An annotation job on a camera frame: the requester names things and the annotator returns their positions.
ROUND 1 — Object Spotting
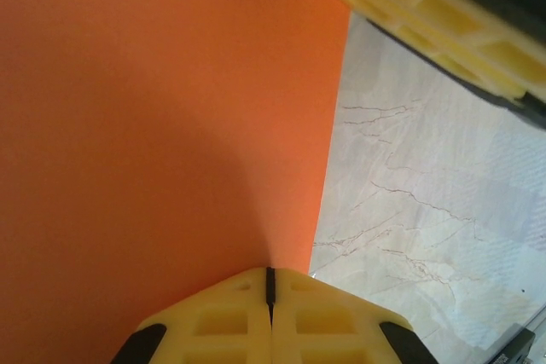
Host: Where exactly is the orange paper sheet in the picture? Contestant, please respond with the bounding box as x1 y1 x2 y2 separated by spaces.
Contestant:
0 0 353 364

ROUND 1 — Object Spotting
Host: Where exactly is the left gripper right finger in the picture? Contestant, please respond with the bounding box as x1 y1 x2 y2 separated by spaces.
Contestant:
270 268 432 364

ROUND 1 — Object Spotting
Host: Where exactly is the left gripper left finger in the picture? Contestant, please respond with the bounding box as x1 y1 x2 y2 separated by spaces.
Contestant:
113 267 273 364

